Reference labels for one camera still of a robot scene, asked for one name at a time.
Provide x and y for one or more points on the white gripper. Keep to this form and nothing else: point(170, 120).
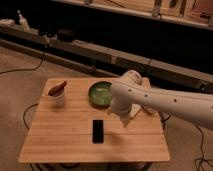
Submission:
point(125, 120)

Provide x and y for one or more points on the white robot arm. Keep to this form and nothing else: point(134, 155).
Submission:
point(129, 89)

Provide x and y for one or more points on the white rectangular block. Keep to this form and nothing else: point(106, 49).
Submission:
point(134, 110)

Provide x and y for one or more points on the black smartphone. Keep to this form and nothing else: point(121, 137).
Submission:
point(98, 131)

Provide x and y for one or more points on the green ceramic bowl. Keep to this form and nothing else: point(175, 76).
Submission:
point(99, 94)

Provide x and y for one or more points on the wooden table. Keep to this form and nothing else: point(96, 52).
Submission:
point(64, 134)

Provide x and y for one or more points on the white cup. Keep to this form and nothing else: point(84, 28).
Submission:
point(57, 98)

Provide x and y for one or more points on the brown object in cup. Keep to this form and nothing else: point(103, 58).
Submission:
point(56, 89)

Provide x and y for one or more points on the black device on ledge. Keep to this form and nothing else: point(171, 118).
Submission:
point(66, 35)

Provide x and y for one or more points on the wooden shelf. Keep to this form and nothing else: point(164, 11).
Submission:
point(195, 13)

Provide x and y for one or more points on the white spray bottle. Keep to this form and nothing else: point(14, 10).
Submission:
point(23, 22)

